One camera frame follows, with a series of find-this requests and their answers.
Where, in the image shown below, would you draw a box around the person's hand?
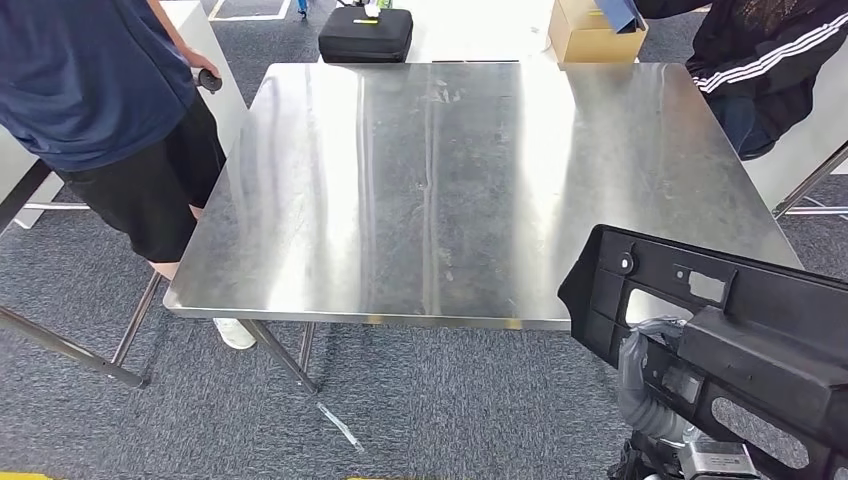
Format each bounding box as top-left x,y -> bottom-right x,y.
180,47 -> 221,79

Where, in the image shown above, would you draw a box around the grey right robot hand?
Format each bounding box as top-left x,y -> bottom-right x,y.
616,316 -> 690,409

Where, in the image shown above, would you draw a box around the black plastic car part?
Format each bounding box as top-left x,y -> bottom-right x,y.
558,223 -> 848,480

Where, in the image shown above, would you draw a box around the stainless steel workbench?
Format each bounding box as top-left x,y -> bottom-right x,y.
109,61 -> 804,397

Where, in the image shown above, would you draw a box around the white cabinet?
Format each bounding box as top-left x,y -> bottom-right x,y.
0,0 -> 248,233

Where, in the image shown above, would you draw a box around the person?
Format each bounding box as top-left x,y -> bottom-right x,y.
0,0 -> 258,351
634,0 -> 848,162

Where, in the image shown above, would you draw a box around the black zipper case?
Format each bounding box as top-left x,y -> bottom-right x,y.
317,6 -> 415,65

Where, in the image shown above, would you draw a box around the white table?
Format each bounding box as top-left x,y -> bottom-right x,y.
741,56 -> 848,220
316,0 -> 564,66

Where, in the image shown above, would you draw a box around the clear plastic strip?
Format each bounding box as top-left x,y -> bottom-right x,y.
316,402 -> 366,454

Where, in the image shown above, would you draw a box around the dark metal table leg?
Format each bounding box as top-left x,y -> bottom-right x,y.
0,305 -> 152,390

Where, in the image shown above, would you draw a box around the brown cardboard box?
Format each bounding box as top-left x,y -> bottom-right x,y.
548,0 -> 649,65

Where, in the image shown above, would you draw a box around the blue folder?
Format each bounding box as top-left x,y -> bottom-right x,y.
592,0 -> 647,34

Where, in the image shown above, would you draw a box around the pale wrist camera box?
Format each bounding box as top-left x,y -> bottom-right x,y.
678,439 -> 762,480

